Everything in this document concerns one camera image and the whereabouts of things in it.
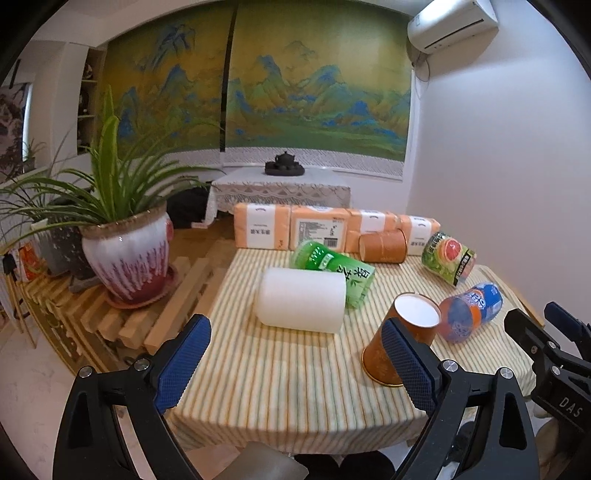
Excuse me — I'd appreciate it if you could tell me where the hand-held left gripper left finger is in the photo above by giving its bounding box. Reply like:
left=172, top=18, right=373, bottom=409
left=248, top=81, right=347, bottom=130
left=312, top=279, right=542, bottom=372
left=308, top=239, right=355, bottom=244
left=53, top=314, right=213, bottom=480

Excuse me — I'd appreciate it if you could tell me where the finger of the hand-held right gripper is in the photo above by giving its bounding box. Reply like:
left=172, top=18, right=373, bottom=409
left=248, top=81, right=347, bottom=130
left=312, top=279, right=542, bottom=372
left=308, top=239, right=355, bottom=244
left=544, top=302, right=591, bottom=359
left=504, top=308, right=562, bottom=371

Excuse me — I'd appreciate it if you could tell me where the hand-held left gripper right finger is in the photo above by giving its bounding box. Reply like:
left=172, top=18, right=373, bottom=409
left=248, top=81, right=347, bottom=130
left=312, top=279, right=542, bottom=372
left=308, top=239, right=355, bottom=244
left=381, top=318, right=541, bottom=480

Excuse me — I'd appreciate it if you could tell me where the brown paper cup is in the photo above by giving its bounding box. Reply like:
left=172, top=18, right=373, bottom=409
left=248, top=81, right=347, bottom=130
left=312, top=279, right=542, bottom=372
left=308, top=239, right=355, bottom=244
left=361, top=292, right=442, bottom=387
left=359, top=229, right=410, bottom=265

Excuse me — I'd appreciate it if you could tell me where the wooden slatted bench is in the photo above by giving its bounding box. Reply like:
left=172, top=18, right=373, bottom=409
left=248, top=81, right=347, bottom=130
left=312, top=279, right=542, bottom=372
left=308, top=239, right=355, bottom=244
left=21, top=239, right=241, bottom=376

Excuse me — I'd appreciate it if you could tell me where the blue orange soda bottle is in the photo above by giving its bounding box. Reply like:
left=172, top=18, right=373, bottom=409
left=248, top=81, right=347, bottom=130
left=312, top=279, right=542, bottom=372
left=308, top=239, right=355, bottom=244
left=438, top=282, right=504, bottom=343

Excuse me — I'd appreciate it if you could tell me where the terracotta pot saucer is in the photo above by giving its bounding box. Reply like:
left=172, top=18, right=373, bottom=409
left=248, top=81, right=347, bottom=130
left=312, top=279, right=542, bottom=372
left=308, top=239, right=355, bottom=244
left=104, top=265, right=180, bottom=309

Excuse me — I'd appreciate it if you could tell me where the striped tablecloth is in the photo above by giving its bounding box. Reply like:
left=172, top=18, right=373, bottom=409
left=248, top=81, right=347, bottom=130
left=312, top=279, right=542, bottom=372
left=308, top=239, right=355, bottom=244
left=165, top=244, right=542, bottom=455

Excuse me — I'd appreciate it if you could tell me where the grapefruit label bottle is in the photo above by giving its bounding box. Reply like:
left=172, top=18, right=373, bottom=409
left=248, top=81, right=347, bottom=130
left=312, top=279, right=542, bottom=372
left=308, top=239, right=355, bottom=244
left=421, top=231, right=476, bottom=288

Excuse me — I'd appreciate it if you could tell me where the white red ceramic flower pot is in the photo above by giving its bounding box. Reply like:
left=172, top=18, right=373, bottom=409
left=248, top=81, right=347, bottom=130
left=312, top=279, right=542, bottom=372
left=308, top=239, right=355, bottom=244
left=79, top=199, right=173, bottom=304

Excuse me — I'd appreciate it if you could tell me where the green tea bottle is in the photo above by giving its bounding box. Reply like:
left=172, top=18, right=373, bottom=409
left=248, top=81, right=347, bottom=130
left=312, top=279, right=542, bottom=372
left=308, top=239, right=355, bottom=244
left=290, top=240, right=376, bottom=309

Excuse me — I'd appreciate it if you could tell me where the white foam roll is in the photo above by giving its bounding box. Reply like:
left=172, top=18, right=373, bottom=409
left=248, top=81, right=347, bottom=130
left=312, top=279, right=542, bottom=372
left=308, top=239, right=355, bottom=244
left=256, top=267, right=347, bottom=335

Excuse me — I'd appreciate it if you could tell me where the orange tissue pack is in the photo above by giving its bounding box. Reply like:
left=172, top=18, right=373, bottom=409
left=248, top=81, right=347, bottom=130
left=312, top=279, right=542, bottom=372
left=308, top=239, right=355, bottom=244
left=399, top=214, right=440, bottom=253
left=290, top=205, right=352, bottom=253
left=233, top=202, right=293, bottom=251
left=346, top=208, right=403, bottom=253

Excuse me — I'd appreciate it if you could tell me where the grey speckled flower pot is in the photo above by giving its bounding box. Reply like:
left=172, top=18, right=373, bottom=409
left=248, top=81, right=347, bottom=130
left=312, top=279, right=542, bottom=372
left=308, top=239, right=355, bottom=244
left=31, top=217, right=95, bottom=278

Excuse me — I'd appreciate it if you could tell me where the orange packet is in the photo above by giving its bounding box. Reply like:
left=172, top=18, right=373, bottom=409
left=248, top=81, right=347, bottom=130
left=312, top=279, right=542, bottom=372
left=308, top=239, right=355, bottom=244
left=17, top=244, right=48, bottom=283

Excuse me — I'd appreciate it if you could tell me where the green spider plant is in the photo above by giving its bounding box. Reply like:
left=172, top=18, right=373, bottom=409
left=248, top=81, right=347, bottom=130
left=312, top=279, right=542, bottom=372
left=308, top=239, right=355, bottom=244
left=0, top=85, right=223, bottom=234

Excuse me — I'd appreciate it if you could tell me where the low table with lace cloth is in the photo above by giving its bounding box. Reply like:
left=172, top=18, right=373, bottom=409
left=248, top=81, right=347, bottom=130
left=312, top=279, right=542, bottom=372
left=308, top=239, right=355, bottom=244
left=205, top=167, right=353, bottom=223

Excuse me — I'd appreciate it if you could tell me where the dark tea tray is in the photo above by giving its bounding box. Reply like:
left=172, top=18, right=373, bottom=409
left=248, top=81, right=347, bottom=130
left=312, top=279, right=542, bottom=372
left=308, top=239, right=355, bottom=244
left=263, top=161, right=307, bottom=177

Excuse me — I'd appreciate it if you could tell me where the white air conditioner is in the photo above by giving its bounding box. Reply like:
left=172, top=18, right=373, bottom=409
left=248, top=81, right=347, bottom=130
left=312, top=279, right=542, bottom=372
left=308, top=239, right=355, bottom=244
left=407, top=0, right=500, bottom=51

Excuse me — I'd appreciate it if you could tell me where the wall shelf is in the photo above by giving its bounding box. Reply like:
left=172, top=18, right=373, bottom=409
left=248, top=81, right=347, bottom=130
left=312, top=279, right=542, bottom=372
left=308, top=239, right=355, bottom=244
left=75, top=48, right=108, bottom=149

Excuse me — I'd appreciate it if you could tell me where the ink painting wall picture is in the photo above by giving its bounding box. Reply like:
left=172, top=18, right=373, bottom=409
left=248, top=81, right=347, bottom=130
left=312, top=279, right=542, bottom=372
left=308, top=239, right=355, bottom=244
left=0, top=84, right=34, bottom=186

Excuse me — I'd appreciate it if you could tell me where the air conditioner hose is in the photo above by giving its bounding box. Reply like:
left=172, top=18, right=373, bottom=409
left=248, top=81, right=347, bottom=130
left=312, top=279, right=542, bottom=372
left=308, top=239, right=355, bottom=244
left=409, top=47, right=433, bottom=82

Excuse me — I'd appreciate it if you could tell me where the landscape wall mural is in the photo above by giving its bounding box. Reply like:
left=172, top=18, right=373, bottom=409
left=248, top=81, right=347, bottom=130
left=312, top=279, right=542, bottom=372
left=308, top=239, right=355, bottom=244
left=99, top=8, right=414, bottom=163

